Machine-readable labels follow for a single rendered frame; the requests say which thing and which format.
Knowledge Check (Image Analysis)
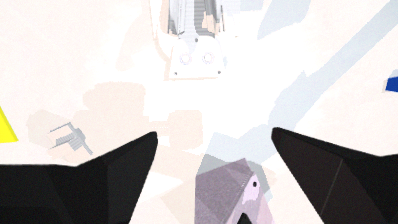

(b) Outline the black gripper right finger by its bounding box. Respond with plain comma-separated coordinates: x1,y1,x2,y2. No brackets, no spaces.
271,127,398,224

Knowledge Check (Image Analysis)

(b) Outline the blue flat bar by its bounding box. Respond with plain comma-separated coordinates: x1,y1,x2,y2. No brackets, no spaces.
385,77,398,92

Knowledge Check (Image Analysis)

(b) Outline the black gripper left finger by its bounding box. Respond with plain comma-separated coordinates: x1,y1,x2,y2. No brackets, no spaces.
0,131,158,224

